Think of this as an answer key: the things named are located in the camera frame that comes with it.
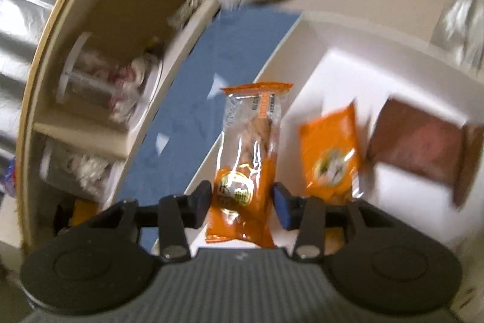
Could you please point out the yellow box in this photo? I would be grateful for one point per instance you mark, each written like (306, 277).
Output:
(85, 211)

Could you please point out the brown snack packet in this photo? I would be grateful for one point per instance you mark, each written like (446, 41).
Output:
(416, 141)

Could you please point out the grey curtain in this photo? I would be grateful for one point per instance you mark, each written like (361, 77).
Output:
(26, 5)

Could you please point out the orange snack packet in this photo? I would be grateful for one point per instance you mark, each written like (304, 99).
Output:
(332, 149)
(245, 141)

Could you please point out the wooden shelf unit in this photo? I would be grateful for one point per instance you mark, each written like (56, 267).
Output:
(124, 5)

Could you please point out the purple plastic bag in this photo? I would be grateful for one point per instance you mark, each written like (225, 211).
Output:
(7, 175)

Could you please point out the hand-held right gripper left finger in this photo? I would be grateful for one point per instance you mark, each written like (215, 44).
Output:
(202, 204)

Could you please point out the white shallow box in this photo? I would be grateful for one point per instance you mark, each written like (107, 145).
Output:
(340, 73)

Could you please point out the white doll in clear case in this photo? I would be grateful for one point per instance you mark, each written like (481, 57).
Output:
(83, 168)

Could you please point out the small grey figurine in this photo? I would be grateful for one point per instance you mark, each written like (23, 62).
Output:
(189, 9)

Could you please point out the red doll in clear case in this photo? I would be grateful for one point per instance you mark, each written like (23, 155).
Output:
(113, 81)

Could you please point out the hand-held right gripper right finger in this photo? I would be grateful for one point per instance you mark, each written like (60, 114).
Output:
(281, 205)

